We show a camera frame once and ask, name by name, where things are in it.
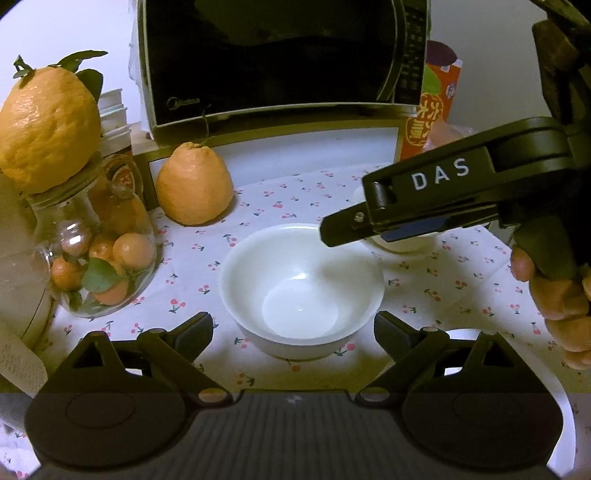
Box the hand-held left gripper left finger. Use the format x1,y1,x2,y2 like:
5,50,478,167
54,311,233,409

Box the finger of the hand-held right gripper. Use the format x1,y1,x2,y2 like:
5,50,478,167
378,213,498,244
318,207,375,248

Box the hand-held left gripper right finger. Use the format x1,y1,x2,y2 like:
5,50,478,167
353,311,542,409

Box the small cream bowl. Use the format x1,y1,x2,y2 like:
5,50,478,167
352,185,440,254

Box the white bowl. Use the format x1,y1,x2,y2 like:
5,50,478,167
218,223,385,361

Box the person's right hand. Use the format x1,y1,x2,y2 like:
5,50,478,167
510,246,591,370

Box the cherry print tablecloth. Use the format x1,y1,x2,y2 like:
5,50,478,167
0,161,591,480

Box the plastic bag of snacks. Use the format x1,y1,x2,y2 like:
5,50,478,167
422,115,477,149

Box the pile of small oranges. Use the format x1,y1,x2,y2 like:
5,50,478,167
50,222,156,306

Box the white gold-edged stand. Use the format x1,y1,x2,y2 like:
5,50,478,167
147,117,403,209

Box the orange juice carton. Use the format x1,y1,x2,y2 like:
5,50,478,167
399,40,463,162

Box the pear-shaped orange citrus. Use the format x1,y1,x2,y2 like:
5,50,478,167
156,142,234,226

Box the clear glass jar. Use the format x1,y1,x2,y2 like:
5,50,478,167
25,154,160,319

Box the jar with orange label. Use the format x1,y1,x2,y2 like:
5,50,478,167
99,150,149,217

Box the black microwave oven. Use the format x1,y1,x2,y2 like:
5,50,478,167
137,0,431,142

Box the stack of white containers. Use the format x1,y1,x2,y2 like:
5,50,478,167
99,89,133,154

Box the large citrus with leaves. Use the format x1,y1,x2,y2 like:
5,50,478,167
0,50,110,195

